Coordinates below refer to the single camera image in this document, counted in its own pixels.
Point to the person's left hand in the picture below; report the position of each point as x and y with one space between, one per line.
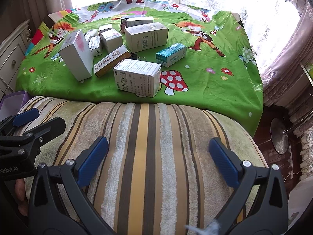
21 193

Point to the round metal stand base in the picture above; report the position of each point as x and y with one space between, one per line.
278 137

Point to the white box yellow print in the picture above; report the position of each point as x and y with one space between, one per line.
110 63

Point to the small white box brown print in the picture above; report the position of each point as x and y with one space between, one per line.
111 40

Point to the pink patterned curtain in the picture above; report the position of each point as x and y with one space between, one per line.
288 66

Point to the green cartoon printed cloth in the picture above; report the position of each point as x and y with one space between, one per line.
207 90

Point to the white plastic case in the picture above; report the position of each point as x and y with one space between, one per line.
90 33

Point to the pink binder clip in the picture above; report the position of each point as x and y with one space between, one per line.
123 27

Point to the purple cardboard box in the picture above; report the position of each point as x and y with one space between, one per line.
17 98

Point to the teal box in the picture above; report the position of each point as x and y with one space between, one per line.
171 53

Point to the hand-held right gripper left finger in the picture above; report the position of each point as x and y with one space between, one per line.
93 162

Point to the white box pink mark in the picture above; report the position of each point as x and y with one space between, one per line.
75 56

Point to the white carved dresser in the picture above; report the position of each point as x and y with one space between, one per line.
9 61

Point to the white medicine box red figure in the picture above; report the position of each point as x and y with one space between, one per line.
137 78

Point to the pink brown curtain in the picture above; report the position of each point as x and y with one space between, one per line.
44 0

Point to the black box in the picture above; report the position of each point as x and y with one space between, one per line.
123 20

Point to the white box blue print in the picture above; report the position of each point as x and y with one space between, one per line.
146 39

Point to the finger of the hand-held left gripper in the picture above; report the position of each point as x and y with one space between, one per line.
25 117
49 129

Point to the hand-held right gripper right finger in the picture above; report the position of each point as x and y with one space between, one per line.
223 162

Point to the long white box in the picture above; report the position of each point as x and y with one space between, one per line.
139 20

